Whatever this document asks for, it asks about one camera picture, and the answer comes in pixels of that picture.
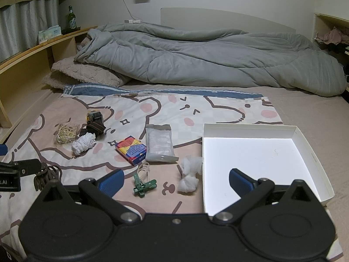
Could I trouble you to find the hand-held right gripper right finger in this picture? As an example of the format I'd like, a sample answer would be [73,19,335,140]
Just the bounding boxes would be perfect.
[212,168,321,226]

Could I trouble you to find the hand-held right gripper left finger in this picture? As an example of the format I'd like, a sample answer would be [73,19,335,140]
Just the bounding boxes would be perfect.
[35,169,140,226]

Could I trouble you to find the dark brown hair claw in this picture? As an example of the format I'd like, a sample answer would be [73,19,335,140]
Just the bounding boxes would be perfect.
[33,163,60,191]

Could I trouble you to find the white cardboard box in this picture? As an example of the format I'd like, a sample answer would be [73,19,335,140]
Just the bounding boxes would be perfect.
[202,123,336,215]

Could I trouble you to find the colourful card box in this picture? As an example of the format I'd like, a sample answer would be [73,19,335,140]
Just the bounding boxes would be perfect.
[114,136,148,167]

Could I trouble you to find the white cloth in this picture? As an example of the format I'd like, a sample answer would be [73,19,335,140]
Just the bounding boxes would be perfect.
[71,132,97,157]

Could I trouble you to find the clear bag of beaded cords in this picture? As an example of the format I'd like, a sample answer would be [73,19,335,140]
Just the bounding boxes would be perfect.
[53,122,80,145]

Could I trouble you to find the grey plastic packet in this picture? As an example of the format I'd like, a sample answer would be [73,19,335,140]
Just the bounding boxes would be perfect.
[145,123,180,163]

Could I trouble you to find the yellow headlamp with dark strap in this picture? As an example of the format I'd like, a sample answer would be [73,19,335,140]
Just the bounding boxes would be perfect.
[79,110,107,137]

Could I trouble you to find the green clothes peg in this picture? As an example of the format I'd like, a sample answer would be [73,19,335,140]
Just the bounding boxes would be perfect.
[135,179,158,198]
[133,173,143,192]

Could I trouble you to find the beige rubber band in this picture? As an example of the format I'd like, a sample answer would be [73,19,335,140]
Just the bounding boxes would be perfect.
[137,161,152,181]

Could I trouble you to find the white crumpled plastic bag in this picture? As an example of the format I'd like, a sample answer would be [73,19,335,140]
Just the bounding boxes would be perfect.
[177,155,204,195]

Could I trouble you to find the cartoon bear printed blanket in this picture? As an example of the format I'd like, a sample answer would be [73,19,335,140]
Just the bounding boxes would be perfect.
[0,83,344,262]

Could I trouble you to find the wooden bedside shelf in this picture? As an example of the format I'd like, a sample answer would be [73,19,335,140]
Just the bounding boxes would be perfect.
[0,26,98,143]

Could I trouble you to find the cartoon printed cloth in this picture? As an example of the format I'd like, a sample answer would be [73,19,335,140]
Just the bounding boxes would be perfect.
[0,84,349,262]

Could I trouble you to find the beige fleecy pillow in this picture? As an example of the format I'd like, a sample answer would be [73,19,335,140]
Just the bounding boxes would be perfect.
[42,56,132,91]

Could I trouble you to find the tissue pack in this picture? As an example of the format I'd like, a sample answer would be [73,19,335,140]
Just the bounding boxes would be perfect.
[37,26,62,44]

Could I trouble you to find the grey curtain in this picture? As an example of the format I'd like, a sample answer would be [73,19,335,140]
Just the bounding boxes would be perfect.
[0,0,62,63]

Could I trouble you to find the grey quilt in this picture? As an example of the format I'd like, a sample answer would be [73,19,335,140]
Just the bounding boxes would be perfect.
[74,21,347,98]

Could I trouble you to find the beige plush toy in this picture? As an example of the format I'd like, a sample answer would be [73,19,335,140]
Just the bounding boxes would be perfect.
[77,36,92,51]

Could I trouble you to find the dark tray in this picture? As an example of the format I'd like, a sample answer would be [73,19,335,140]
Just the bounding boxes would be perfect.
[61,26,82,35]

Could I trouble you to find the green glass bottle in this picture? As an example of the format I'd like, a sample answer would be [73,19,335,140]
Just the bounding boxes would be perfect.
[66,5,77,31]

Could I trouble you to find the white headboard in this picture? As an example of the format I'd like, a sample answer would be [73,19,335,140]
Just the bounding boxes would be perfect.
[160,7,296,35]

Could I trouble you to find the dark clothes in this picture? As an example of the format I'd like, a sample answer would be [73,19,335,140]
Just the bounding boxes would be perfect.
[327,43,347,54]

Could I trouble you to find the pink clothes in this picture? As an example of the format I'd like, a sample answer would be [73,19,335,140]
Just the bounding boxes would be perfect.
[316,27,349,46]

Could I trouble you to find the wooden wall shelf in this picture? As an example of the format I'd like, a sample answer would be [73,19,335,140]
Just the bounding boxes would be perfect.
[313,13,349,50]

